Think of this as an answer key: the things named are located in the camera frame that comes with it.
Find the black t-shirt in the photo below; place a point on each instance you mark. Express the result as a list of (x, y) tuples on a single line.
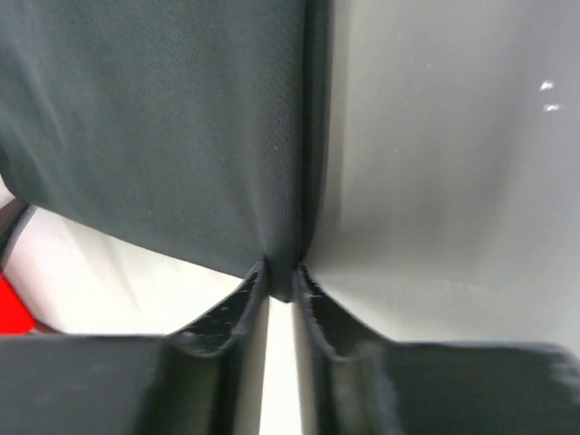
[(195, 129)]

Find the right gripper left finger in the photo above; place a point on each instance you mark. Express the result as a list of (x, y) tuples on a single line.
[(206, 378)]

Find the red plastic bin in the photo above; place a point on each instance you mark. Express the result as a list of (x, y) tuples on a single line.
[(15, 318)]

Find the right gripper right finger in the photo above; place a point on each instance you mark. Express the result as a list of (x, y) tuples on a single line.
[(353, 380)]

